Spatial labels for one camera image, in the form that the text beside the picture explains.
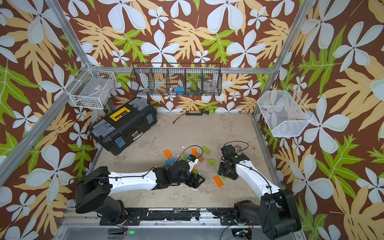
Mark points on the white wire basket left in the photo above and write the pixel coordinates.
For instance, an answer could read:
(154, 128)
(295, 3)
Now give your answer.
(91, 87)

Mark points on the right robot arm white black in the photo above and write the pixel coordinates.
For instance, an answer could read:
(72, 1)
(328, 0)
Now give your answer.
(277, 213)

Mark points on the white wire basket right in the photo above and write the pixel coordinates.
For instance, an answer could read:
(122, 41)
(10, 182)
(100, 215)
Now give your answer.
(285, 113)

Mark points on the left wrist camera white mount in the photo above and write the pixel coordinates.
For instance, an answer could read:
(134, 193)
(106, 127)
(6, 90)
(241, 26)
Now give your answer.
(192, 161)

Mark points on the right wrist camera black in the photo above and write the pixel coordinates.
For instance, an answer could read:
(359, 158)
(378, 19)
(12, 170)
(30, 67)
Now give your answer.
(228, 150)

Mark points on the white wire basket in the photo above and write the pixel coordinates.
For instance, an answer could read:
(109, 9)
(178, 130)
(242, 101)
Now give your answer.
(91, 87)
(285, 113)

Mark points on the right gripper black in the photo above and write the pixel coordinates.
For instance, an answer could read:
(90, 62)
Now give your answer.
(231, 176)

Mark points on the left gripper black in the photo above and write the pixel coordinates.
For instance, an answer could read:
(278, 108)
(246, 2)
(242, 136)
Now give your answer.
(196, 183)

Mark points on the black toolbox yellow handle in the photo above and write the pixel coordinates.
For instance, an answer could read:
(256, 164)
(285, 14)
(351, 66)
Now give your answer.
(125, 125)

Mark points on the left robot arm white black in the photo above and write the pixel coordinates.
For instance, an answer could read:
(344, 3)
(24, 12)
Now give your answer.
(94, 191)

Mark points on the blue flat lego plate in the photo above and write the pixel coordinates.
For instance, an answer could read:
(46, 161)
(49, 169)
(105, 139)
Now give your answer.
(170, 161)

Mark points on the orange flat lego plate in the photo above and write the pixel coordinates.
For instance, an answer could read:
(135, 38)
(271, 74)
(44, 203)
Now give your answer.
(168, 154)

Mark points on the black power strip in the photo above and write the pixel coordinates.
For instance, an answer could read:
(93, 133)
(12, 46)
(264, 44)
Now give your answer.
(194, 113)

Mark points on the black wire basket centre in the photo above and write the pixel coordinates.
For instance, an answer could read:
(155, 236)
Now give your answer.
(196, 79)

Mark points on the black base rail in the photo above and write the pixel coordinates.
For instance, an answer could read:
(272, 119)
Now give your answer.
(137, 216)

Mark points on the orange lego brick long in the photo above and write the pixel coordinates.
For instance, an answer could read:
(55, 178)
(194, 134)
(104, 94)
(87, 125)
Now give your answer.
(218, 181)

